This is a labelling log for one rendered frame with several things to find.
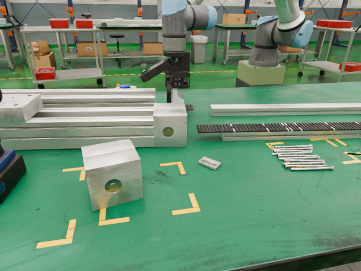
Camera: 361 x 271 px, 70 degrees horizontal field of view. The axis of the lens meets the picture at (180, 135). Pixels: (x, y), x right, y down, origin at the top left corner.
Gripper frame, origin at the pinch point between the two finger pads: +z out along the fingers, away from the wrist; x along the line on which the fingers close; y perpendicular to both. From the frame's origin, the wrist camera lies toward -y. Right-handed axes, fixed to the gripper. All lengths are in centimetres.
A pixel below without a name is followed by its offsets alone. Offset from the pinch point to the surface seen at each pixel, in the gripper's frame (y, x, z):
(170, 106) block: 0.1, -17.2, -7.3
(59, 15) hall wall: -279, 716, -7
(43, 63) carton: -230, 434, 69
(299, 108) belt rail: 47.7, -2.0, -0.5
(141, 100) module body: -9.0, -5.0, -5.2
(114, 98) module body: -17.5, -5.0, -5.8
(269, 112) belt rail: 36.9, -2.0, 1.0
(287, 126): 35.3, -18.8, -1.3
